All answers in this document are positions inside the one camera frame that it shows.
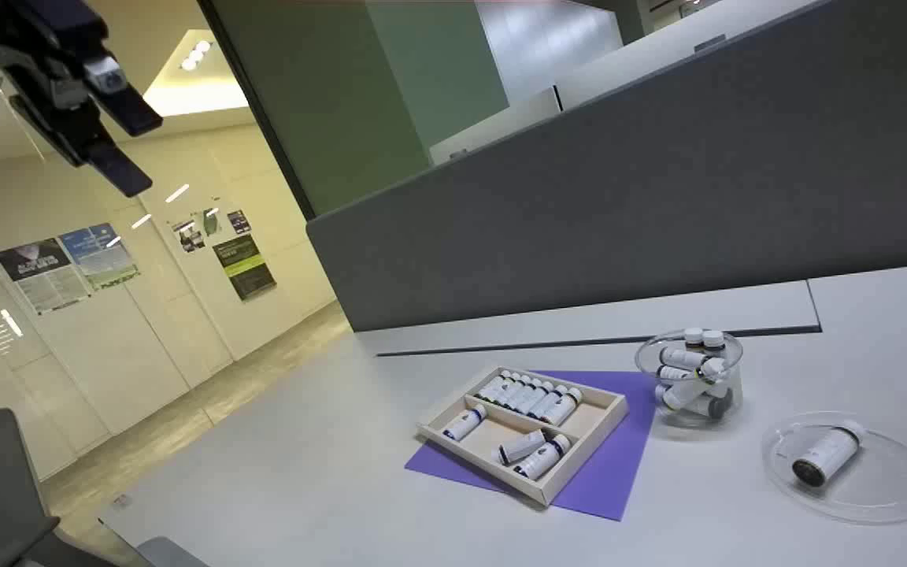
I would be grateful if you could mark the black and green wall poster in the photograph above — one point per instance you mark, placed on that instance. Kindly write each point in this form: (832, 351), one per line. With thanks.
(242, 270)

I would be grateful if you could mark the dark and white wall poster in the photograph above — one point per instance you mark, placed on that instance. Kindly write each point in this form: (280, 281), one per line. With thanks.
(38, 276)

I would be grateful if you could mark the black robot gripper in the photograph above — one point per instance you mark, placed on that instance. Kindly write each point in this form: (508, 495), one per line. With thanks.
(23, 42)

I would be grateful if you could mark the blue and green wall poster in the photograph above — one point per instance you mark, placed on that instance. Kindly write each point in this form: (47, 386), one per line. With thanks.
(100, 256)

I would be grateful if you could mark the wooden two-compartment tray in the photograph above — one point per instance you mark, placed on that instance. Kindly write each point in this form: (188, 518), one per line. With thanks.
(495, 446)

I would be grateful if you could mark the small wall notice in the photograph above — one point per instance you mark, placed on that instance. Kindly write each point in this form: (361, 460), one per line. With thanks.
(238, 223)
(209, 223)
(190, 235)

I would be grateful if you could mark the grey desk partition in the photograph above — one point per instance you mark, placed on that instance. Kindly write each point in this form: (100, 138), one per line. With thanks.
(630, 179)

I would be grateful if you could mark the purple mat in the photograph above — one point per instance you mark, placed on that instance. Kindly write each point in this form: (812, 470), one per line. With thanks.
(612, 473)

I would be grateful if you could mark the green partition panel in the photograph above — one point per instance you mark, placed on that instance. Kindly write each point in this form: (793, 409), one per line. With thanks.
(361, 95)

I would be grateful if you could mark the clear round lid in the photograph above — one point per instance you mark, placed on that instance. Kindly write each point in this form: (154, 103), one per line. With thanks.
(896, 485)

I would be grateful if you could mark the clear plastic bowl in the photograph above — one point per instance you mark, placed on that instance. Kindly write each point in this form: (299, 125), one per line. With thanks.
(649, 359)

